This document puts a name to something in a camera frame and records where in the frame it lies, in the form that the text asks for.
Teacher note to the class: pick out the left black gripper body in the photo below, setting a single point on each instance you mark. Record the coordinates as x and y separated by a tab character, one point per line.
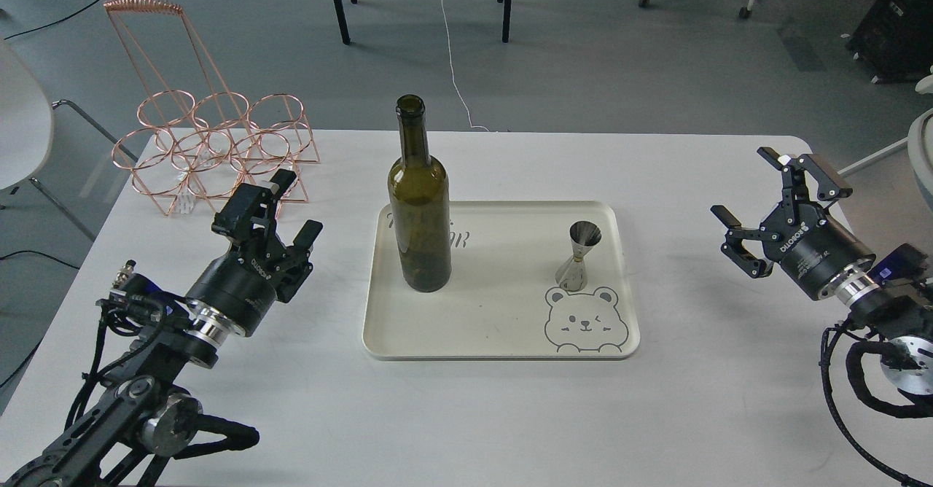
243	285

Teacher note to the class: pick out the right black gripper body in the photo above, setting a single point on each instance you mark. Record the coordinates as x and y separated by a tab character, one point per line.
813	250

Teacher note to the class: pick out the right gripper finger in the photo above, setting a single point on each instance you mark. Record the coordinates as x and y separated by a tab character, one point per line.
733	246
830	186

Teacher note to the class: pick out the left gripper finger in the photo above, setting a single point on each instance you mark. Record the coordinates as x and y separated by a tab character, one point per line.
248	219
299	252

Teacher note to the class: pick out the dark green wine bottle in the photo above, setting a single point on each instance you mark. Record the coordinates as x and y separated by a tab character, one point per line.
419	199

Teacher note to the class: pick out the steel double jigger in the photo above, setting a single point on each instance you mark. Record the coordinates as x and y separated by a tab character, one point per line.
571	275

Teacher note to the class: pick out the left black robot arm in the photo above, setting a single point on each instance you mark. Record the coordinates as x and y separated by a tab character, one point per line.
130	408

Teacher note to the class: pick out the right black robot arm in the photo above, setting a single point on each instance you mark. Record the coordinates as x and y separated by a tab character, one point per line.
888	364

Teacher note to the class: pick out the white chair right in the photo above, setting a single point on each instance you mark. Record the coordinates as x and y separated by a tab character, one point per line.
918	144

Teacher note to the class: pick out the white chair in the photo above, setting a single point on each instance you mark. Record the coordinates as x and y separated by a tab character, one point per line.
27	130
918	144

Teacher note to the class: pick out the black equipment case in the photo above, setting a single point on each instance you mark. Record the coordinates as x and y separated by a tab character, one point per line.
894	40

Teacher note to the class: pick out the cream bear serving tray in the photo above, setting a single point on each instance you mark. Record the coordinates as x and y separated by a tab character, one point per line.
502	301

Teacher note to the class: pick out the white chair left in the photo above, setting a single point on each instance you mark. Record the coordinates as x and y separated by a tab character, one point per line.
27	130

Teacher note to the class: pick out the copper wire bottle rack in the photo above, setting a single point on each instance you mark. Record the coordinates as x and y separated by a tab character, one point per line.
198	147

